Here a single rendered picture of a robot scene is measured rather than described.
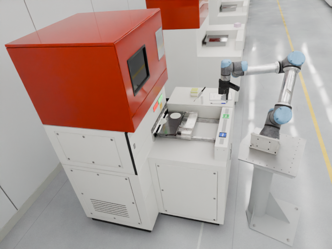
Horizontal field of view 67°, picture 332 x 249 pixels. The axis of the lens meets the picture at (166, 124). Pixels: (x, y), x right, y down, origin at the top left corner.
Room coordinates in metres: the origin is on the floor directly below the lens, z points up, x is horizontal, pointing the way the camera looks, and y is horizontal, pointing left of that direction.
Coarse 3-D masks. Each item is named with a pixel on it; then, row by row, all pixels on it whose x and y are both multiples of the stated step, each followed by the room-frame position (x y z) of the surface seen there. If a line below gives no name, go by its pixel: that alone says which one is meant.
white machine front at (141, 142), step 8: (152, 104) 1.77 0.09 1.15; (152, 112) 1.75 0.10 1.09; (160, 112) 1.91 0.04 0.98; (144, 120) 1.59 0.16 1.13; (152, 120) 1.72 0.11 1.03; (144, 128) 1.56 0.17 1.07; (128, 136) 1.33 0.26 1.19; (136, 136) 1.43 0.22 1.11; (144, 136) 1.54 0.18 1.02; (128, 144) 1.33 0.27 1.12; (136, 144) 1.40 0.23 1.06; (144, 144) 1.51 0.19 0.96; (152, 144) 1.65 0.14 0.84; (136, 152) 1.38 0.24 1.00; (144, 152) 1.49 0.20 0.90; (136, 160) 1.36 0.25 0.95; (144, 160) 1.46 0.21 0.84; (136, 168) 1.33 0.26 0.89
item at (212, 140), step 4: (160, 136) 1.76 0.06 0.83; (164, 136) 1.74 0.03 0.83; (168, 136) 1.73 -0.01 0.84; (172, 136) 1.72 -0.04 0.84; (176, 136) 1.70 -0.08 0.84; (180, 136) 1.69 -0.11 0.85; (192, 136) 1.67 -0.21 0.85; (196, 136) 1.66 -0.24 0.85; (196, 140) 1.64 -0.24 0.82; (200, 140) 1.63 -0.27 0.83; (204, 140) 1.62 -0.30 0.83; (208, 140) 1.60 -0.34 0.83; (212, 140) 1.59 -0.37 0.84
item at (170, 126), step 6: (168, 114) 1.99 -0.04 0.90; (180, 114) 1.96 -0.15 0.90; (168, 120) 1.89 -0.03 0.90; (174, 120) 1.88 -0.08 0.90; (180, 120) 1.87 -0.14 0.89; (162, 126) 1.80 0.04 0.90; (168, 126) 1.79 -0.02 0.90; (174, 126) 1.78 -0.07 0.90; (156, 132) 1.72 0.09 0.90; (162, 132) 1.71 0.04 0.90; (168, 132) 1.70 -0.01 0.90; (174, 132) 1.69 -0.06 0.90
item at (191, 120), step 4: (192, 116) 1.93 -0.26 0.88; (196, 116) 1.92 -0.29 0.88; (188, 120) 1.87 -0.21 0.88; (192, 120) 1.87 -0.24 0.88; (196, 120) 1.87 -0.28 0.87; (188, 124) 1.80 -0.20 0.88; (192, 124) 1.80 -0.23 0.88; (192, 132) 1.70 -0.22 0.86; (184, 136) 1.64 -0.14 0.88; (188, 136) 1.64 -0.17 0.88
